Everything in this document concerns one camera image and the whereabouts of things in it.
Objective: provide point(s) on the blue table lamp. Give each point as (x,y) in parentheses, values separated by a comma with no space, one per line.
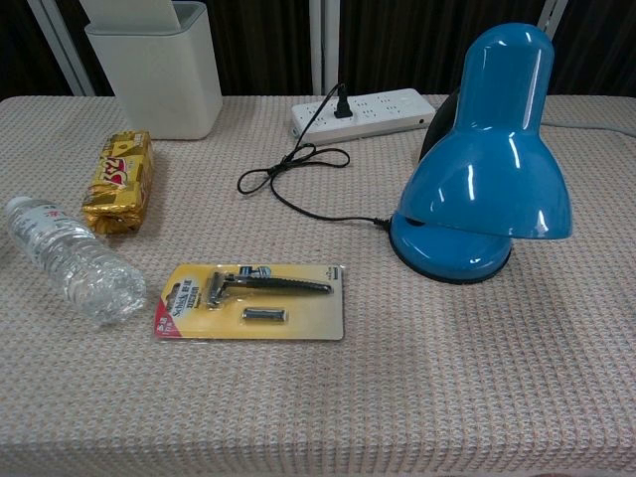
(489,164)

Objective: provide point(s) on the yellow razor blister pack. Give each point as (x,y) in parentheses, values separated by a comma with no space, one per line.
(253,303)

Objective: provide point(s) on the beige woven tablecloth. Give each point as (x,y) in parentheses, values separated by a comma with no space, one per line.
(318,358)

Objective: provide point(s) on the white power strip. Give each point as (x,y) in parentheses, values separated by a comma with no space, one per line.
(377,113)

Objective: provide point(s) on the gold foil snack pack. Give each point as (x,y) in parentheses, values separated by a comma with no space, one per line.
(121,181)

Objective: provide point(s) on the white plastic bin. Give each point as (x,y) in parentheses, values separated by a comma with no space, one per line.
(159,74)

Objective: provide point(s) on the clear plastic water bottle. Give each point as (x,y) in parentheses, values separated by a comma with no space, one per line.
(69,258)

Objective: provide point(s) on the white metal frame post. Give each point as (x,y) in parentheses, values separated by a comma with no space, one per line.
(62,45)
(324,45)
(552,15)

